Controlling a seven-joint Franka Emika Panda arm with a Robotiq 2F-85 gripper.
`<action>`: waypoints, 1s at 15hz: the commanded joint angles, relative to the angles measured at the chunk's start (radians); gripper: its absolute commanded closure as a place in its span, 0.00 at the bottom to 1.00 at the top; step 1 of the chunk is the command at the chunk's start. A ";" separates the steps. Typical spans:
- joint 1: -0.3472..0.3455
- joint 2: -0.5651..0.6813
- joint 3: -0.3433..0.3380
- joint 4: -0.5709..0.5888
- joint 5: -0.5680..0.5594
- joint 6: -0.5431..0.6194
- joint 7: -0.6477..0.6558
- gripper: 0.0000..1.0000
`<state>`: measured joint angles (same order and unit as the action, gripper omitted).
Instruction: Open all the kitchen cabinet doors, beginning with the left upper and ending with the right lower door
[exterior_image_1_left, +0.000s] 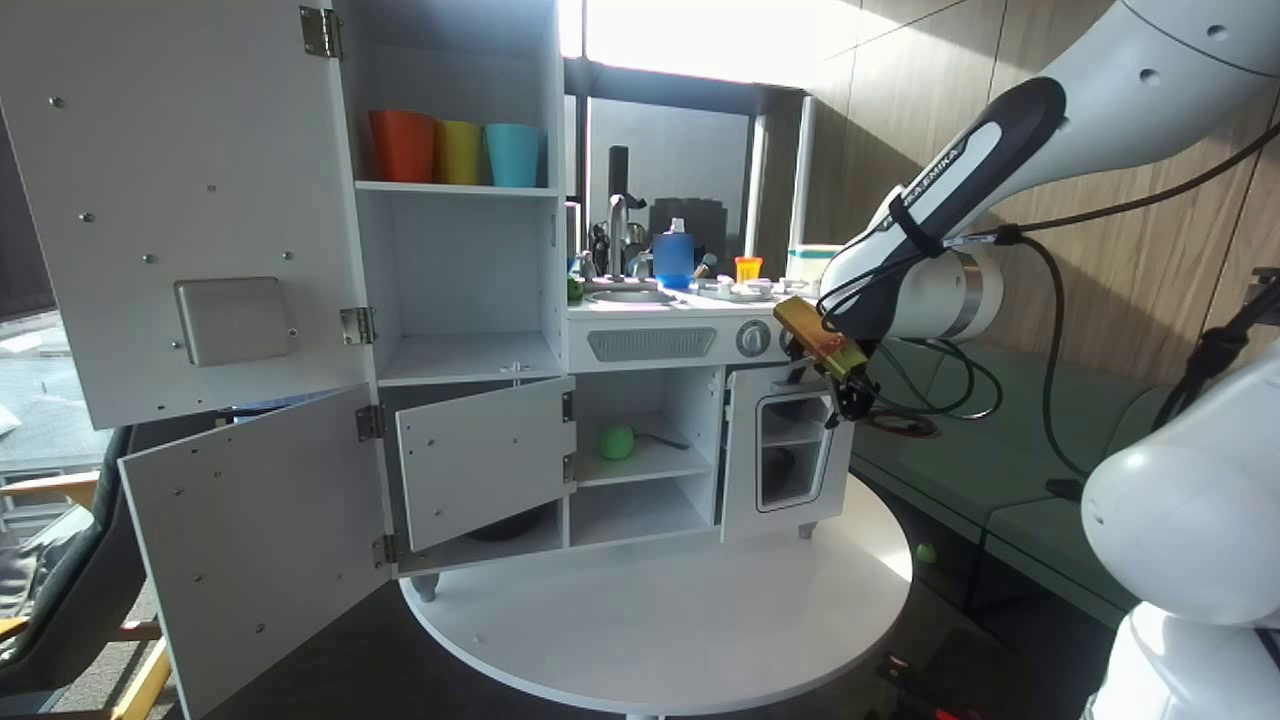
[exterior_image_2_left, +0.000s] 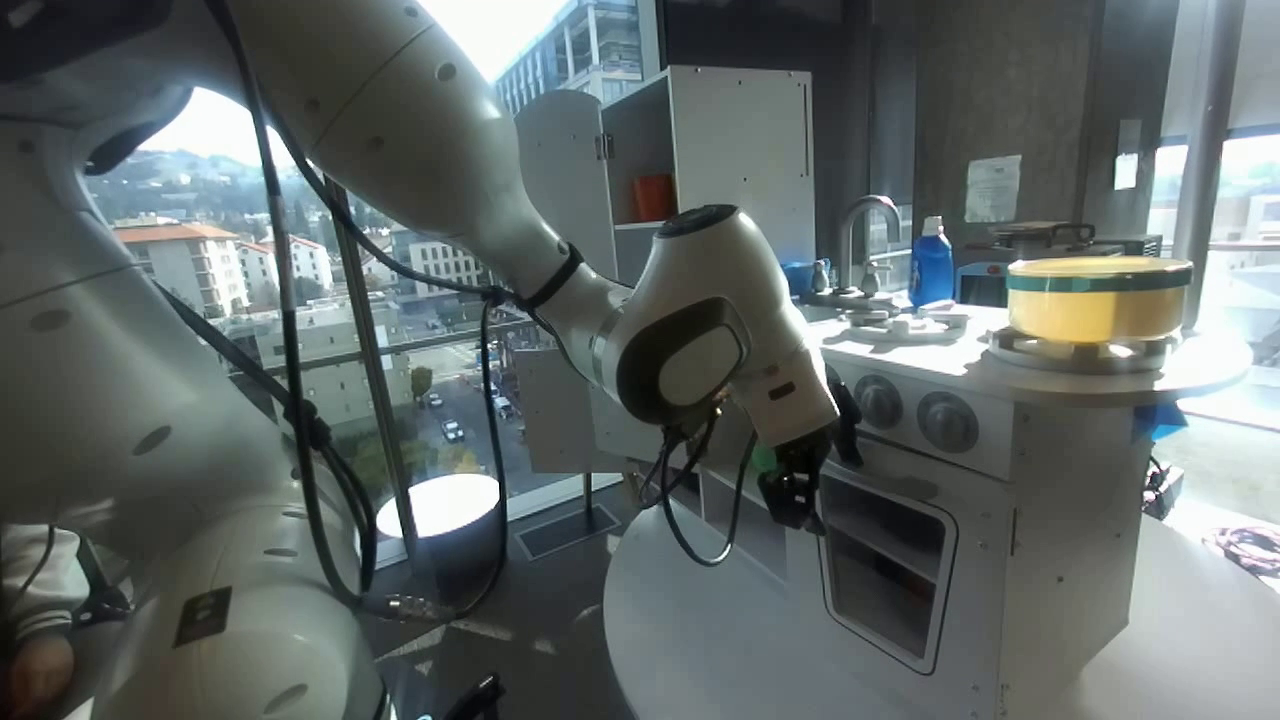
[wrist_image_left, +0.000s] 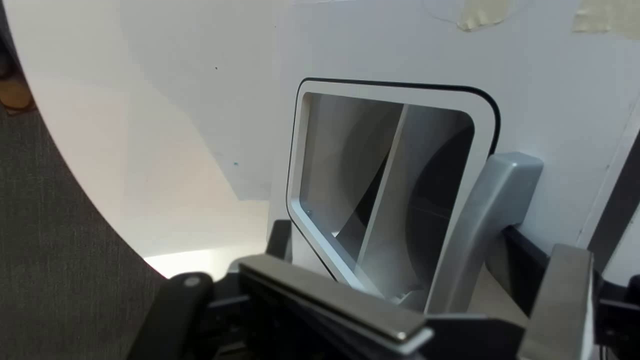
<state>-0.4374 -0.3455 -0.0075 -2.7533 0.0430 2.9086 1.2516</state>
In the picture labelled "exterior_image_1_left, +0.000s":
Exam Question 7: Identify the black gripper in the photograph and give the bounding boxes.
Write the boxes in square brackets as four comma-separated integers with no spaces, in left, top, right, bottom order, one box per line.
[826,356,888,425]

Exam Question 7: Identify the white oven door with window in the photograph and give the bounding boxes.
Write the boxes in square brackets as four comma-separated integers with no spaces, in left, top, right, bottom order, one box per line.
[716,363,856,548]

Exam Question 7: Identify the short white fridge door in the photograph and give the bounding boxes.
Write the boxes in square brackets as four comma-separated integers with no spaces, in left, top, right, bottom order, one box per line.
[114,387,399,720]

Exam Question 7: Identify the white toy kitchen body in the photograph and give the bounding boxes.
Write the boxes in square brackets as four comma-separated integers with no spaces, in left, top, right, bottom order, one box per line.
[331,0,865,604]

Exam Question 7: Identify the yellow round container green rim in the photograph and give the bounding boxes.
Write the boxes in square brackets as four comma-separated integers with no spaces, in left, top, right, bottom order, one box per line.
[785,241,856,294]

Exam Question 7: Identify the blue soap bottle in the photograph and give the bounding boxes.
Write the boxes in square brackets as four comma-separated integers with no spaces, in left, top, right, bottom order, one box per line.
[651,216,700,296]

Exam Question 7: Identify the green toy ball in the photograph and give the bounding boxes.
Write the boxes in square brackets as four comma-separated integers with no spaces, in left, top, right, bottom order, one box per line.
[592,421,638,469]

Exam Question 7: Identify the silver toy faucet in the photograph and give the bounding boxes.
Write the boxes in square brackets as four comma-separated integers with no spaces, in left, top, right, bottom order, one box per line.
[602,139,638,290]

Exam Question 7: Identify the round white table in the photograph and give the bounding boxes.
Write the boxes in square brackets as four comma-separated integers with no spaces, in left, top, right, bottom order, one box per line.
[397,473,921,720]

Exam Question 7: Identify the teal cup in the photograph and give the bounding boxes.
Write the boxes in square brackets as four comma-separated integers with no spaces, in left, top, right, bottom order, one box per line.
[478,121,550,194]

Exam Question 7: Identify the yellow cup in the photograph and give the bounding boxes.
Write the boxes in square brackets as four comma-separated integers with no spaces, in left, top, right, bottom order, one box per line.
[435,116,488,188]

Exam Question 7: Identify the red cup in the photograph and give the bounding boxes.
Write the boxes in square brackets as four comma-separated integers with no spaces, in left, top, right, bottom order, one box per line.
[368,109,445,188]

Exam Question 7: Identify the dark folding chair wooden legs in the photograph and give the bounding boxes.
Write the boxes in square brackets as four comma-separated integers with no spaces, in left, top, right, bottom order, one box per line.
[0,425,174,720]

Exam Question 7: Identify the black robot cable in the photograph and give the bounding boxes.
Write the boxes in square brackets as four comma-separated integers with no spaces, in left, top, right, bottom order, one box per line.
[983,123,1280,504]

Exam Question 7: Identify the thick black base cable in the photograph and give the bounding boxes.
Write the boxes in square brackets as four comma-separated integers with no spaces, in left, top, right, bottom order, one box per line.
[1151,266,1280,432]

